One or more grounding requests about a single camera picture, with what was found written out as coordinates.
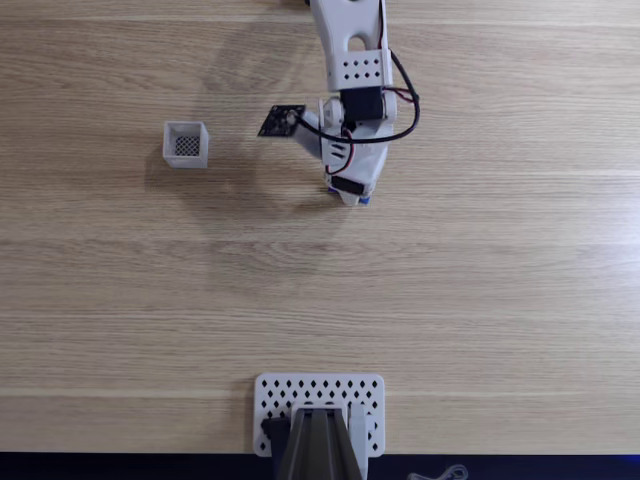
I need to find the white upright bracket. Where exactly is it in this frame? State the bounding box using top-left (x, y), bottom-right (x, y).
top-left (347, 401), bottom-right (377, 480)

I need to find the thin grey cable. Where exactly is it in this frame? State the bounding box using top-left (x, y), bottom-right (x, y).
top-left (406, 464), bottom-right (470, 480)

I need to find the grey camera stand post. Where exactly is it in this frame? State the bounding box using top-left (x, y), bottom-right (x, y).
top-left (273, 406), bottom-right (365, 480)

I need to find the black clamp knob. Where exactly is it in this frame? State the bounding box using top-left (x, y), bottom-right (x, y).
top-left (260, 416), bottom-right (292, 459)

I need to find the black camera board white mount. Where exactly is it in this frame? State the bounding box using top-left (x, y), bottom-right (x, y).
top-left (256, 103), bottom-right (327, 163)

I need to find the red servo wire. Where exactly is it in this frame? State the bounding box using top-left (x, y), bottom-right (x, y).
top-left (324, 126), bottom-right (363, 177)

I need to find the small white lattice crate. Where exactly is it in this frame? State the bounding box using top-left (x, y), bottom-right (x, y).
top-left (162, 120), bottom-right (210, 171)

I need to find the white perforated base plate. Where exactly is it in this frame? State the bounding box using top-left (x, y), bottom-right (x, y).
top-left (252, 372), bottom-right (387, 459)

